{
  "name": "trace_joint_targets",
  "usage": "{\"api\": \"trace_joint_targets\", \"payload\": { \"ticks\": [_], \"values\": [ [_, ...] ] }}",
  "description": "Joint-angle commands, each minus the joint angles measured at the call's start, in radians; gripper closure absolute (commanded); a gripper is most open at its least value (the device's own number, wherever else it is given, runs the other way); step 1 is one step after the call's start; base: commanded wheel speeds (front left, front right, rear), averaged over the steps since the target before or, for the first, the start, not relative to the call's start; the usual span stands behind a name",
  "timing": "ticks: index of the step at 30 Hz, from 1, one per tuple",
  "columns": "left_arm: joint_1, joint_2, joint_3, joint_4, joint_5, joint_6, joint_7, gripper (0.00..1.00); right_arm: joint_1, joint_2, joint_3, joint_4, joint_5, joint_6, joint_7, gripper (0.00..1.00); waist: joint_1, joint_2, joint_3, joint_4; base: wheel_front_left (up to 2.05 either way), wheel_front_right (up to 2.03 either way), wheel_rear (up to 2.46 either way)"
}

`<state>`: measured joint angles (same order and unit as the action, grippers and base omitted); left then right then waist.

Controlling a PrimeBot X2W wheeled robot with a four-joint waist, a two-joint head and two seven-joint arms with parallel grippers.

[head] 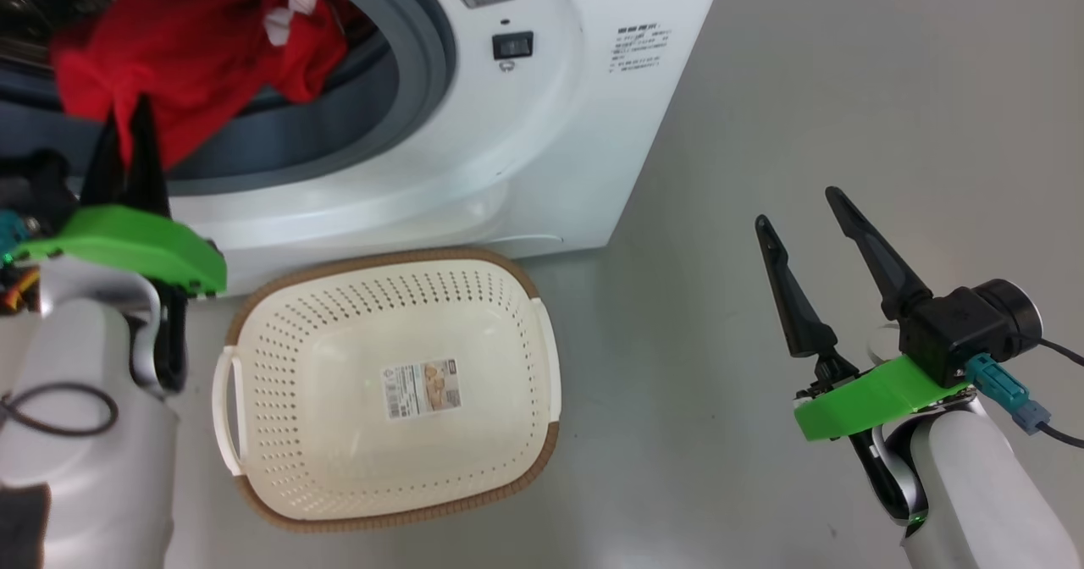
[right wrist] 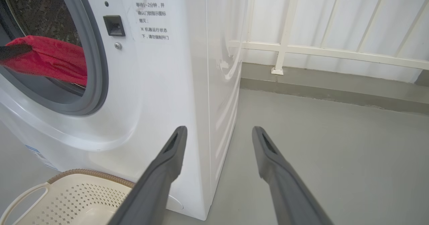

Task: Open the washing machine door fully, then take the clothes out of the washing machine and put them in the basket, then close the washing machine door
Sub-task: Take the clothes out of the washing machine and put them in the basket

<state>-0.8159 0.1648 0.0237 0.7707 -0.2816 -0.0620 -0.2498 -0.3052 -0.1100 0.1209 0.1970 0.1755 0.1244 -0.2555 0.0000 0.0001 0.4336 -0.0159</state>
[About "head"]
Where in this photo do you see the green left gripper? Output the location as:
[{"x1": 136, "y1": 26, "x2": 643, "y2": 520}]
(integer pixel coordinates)
[{"x1": 8, "y1": 94, "x2": 229, "y2": 394}]

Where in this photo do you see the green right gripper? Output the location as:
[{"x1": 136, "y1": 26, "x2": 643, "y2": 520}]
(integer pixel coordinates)
[{"x1": 755, "y1": 185, "x2": 975, "y2": 522}]

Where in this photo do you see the red garment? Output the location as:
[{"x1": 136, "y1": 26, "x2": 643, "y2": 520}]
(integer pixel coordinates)
[{"x1": 49, "y1": 0, "x2": 358, "y2": 172}]

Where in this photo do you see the cream perforated laundry basket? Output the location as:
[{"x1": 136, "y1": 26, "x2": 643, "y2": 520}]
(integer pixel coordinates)
[{"x1": 212, "y1": 246, "x2": 563, "y2": 534}]

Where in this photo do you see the grey rubber door gasket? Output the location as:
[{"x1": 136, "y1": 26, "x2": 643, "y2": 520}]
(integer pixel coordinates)
[{"x1": 0, "y1": 0, "x2": 459, "y2": 198}]

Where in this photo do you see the white front-load washing machine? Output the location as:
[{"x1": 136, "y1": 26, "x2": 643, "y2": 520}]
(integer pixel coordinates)
[{"x1": 0, "y1": 0, "x2": 732, "y2": 299}]

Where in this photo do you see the black door latch socket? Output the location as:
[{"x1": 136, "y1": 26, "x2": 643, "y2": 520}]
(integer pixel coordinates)
[{"x1": 493, "y1": 30, "x2": 535, "y2": 61}]

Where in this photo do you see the steel perforated washer drum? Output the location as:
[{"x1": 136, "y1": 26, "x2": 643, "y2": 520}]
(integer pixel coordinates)
[{"x1": 0, "y1": 0, "x2": 132, "y2": 70}]

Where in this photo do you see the paper product sticker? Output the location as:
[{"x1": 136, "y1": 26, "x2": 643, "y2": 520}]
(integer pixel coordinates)
[{"x1": 385, "y1": 358, "x2": 463, "y2": 421}]

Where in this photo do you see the teal cable connector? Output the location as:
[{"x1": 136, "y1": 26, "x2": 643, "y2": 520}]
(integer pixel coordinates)
[{"x1": 965, "y1": 352, "x2": 1054, "y2": 435}]

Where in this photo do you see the thin black camera cable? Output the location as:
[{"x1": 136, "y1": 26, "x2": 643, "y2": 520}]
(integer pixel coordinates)
[{"x1": 1037, "y1": 336, "x2": 1084, "y2": 450}]

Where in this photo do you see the black cable loop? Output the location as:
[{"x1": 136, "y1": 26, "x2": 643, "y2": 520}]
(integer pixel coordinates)
[{"x1": 0, "y1": 382, "x2": 120, "y2": 439}]

